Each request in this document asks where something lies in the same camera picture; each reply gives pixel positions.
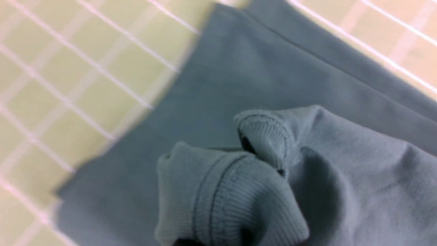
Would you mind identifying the green checkered tablecloth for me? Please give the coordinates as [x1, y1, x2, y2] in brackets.
[1, 0, 436, 246]

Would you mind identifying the green long-sleeved shirt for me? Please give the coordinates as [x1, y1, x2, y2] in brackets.
[57, 0, 437, 246]

